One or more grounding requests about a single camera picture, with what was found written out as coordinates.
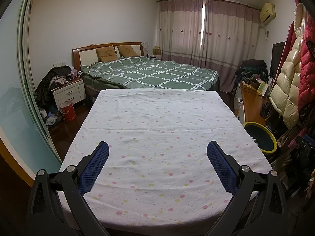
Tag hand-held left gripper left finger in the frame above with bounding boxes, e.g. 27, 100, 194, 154
26, 141, 110, 236

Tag white spotted tablecloth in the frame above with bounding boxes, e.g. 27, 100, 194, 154
59, 88, 273, 229

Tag black flat television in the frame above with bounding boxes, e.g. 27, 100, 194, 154
269, 41, 286, 78

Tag cream air conditioner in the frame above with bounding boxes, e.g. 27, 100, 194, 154
259, 2, 276, 25

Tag pale pink curtain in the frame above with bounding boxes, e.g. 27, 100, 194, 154
203, 0, 261, 94
157, 0, 206, 62

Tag green checked duvet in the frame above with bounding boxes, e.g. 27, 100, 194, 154
81, 56, 220, 90

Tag green printed box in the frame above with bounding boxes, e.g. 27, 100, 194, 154
257, 81, 269, 97

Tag cream puffer jacket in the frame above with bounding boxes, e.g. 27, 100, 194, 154
269, 4, 307, 129

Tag mixed clothes heap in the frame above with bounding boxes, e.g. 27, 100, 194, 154
235, 59, 269, 84

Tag white nightstand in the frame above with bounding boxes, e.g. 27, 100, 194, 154
52, 77, 86, 109

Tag glass sliding wardrobe door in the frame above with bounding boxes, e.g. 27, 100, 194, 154
0, 0, 62, 177

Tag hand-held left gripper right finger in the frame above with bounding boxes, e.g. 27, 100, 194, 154
206, 141, 293, 236

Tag brown bear pillow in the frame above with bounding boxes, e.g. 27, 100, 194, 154
95, 45, 120, 62
117, 45, 139, 57

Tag red dotted puffer jacket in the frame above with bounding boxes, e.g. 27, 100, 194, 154
287, 0, 315, 118

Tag crumpled plastic bags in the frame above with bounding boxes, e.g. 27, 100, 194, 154
44, 109, 61, 128

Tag red bucket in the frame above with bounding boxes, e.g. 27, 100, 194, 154
59, 101, 77, 122

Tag dark clothes pile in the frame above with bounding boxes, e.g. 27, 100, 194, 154
36, 65, 78, 109

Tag low wooden cabinet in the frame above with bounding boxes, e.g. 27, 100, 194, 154
237, 81, 271, 126

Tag yellow rimmed dark bin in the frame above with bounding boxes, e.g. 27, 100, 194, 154
244, 121, 278, 154

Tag wooden bed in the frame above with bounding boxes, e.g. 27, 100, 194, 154
72, 42, 221, 99

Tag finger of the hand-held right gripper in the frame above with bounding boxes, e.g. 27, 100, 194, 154
295, 135, 315, 151

